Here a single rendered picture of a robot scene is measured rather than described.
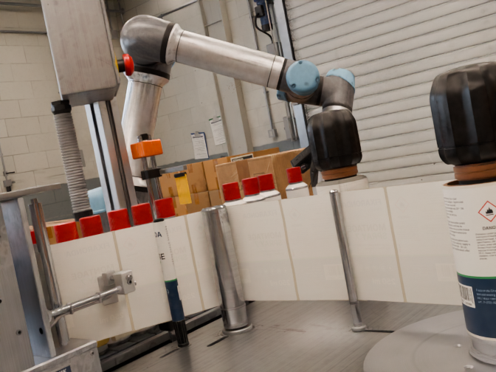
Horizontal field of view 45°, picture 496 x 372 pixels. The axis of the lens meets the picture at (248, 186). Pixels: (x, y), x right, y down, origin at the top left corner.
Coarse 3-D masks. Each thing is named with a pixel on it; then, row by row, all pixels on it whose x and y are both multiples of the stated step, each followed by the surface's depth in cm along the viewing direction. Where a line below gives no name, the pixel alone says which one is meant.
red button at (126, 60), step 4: (124, 56) 103; (128, 56) 103; (120, 60) 104; (124, 60) 103; (128, 60) 103; (132, 60) 104; (120, 64) 103; (124, 64) 103; (128, 64) 103; (132, 64) 103; (120, 68) 103; (124, 68) 103; (128, 68) 103; (132, 68) 103; (128, 72) 103; (132, 72) 104
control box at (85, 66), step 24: (48, 0) 98; (72, 0) 99; (96, 0) 100; (48, 24) 98; (72, 24) 99; (96, 24) 100; (72, 48) 99; (96, 48) 100; (72, 72) 99; (96, 72) 100; (72, 96) 101; (96, 96) 107
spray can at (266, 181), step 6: (264, 174) 129; (270, 174) 127; (258, 180) 128; (264, 180) 127; (270, 180) 127; (264, 186) 127; (270, 186) 127; (264, 192) 127; (270, 192) 127; (276, 192) 127; (270, 198) 126; (276, 198) 127
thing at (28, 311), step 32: (0, 224) 68; (32, 224) 74; (0, 256) 67; (32, 256) 71; (0, 288) 67; (32, 288) 71; (0, 320) 66; (32, 320) 72; (64, 320) 75; (0, 352) 66; (32, 352) 74; (64, 352) 72; (96, 352) 75
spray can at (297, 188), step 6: (288, 168) 136; (294, 168) 135; (288, 174) 136; (294, 174) 135; (300, 174) 136; (288, 180) 136; (294, 180) 135; (300, 180) 136; (288, 186) 136; (294, 186) 135; (300, 186) 135; (306, 186) 135; (288, 192) 136; (294, 192) 134; (300, 192) 134; (306, 192) 135; (288, 198) 136
